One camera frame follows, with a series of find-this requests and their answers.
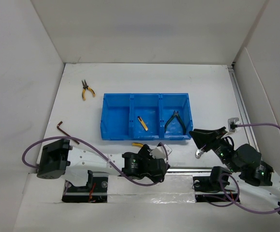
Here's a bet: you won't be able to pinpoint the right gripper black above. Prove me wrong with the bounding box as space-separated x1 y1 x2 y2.
188 126 238 172

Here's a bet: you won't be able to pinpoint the silver metal tool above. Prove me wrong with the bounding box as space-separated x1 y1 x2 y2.
195 147 205 159

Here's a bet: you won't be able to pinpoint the large yellow needle-nose pliers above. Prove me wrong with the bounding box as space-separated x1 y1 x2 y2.
132 143 143 147

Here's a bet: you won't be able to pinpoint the dark green cutting pliers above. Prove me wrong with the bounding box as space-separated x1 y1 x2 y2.
164 110 187 135

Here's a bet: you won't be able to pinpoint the yellow utility knife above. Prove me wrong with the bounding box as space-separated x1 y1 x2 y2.
137 116 148 131

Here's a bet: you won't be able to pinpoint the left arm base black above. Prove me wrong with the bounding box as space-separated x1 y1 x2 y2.
62 176 108 203

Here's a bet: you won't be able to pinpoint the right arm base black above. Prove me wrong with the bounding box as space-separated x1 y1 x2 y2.
192 176 231 203

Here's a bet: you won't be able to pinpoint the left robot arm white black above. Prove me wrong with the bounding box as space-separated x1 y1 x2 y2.
37 139 172 192

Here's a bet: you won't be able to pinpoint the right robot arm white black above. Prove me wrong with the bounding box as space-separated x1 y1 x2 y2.
189 122 280 215

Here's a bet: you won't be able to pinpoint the blue bin right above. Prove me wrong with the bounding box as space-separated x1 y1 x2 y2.
160 93 193 141

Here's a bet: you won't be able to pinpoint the blue bin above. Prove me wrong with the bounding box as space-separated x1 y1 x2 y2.
131 94 160 140
100 93 131 141
160 93 193 141

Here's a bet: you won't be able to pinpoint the blue bin left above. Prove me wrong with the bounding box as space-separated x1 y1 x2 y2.
100 93 131 141

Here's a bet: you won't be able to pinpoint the blue bin middle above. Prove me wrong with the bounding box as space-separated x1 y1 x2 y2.
131 94 160 140

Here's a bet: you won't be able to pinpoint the left brown hex key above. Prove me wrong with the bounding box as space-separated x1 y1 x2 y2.
56 121 80 145

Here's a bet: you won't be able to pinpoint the small yellow needle-nose pliers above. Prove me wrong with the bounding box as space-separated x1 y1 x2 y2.
82 80 96 101

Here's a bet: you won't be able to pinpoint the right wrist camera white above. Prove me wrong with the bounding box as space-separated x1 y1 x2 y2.
227 117 241 133

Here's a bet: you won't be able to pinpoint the aluminium rail front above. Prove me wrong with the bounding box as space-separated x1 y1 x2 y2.
37 165 218 174

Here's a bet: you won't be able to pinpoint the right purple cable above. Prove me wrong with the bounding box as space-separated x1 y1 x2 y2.
209 122 280 215

